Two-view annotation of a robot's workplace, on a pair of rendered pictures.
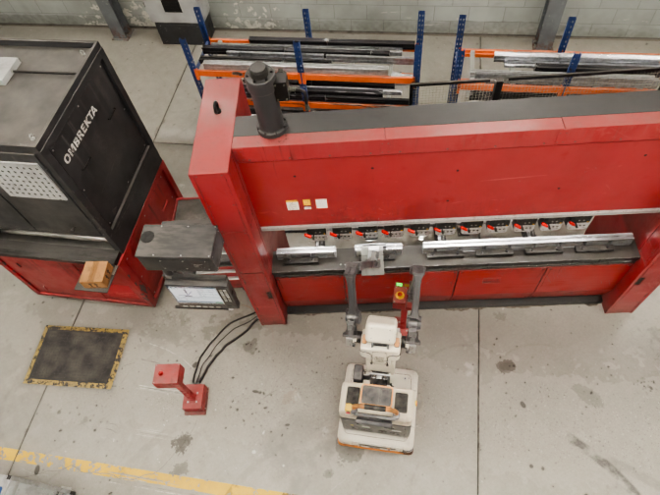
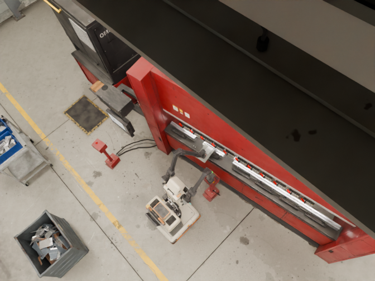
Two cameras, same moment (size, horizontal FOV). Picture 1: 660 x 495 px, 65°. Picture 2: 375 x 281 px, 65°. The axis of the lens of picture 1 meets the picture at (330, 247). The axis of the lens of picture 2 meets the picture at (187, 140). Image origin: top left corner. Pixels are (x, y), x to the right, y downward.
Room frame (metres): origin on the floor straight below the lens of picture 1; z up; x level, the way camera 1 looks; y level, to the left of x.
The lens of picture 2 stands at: (0.52, -1.33, 5.15)
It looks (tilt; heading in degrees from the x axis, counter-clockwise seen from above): 63 degrees down; 39
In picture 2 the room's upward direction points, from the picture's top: 11 degrees counter-clockwise
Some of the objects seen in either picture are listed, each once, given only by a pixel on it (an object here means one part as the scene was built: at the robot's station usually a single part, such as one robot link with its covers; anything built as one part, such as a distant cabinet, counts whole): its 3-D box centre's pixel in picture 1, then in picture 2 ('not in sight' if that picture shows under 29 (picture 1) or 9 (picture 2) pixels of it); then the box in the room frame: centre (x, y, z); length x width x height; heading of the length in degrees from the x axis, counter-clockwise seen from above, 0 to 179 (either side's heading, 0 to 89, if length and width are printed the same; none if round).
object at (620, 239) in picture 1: (525, 243); (282, 193); (2.07, -1.59, 0.92); 1.67 x 0.06 x 0.10; 82
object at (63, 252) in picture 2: not in sight; (54, 245); (-0.20, 1.24, 0.36); 0.80 x 0.60 x 0.72; 74
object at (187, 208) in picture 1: (215, 248); not in sight; (2.79, 1.10, 0.50); 0.50 x 0.50 x 1.00; 82
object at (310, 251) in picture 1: (306, 252); (183, 131); (2.31, 0.20, 0.92); 0.50 x 0.06 x 0.10; 82
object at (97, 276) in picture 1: (93, 274); (97, 87); (2.36, 1.98, 1.04); 0.30 x 0.26 x 0.12; 74
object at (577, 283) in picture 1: (444, 280); (241, 183); (2.11, -0.98, 0.41); 3.00 x 0.21 x 0.83; 82
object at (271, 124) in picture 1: (277, 94); not in sight; (2.44, 0.17, 2.53); 0.33 x 0.25 x 0.47; 82
